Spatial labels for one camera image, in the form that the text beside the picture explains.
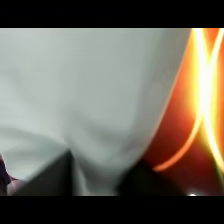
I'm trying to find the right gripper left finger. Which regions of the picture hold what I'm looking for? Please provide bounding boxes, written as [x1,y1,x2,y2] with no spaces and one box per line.
[13,149,74,197]

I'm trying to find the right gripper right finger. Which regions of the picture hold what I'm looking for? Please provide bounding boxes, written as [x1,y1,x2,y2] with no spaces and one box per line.
[117,159,185,197]

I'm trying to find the white garment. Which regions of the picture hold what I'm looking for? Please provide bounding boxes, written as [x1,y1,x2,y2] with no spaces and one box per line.
[0,27,192,197]

